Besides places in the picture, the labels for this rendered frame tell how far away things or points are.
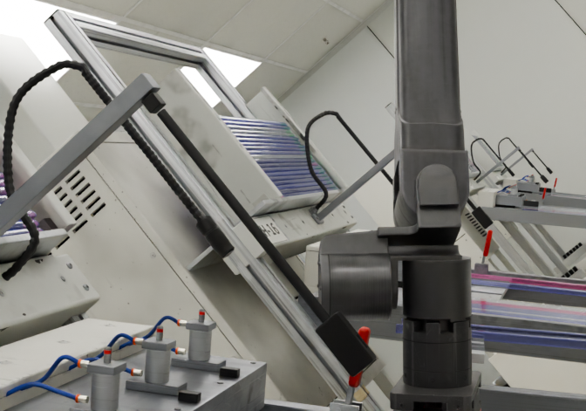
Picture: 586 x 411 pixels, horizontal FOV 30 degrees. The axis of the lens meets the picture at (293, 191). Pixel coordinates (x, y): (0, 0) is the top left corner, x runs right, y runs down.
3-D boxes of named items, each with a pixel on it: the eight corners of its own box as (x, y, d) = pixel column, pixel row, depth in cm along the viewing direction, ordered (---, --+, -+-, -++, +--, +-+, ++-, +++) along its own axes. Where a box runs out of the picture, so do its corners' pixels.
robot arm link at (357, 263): (457, 161, 90) (442, 202, 98) (318, 163, 90) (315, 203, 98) (469, 299, 86) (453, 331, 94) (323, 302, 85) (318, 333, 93)
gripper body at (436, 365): (389, 415, 87) (388, 324, 87) (407, 388, 97) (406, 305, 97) (471, 420, 86) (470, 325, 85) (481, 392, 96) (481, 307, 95)
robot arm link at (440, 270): (477, 247, 88) (464, 242, 94) (391, 249, 88) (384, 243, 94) (477, 332, 88) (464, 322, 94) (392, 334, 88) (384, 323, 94)
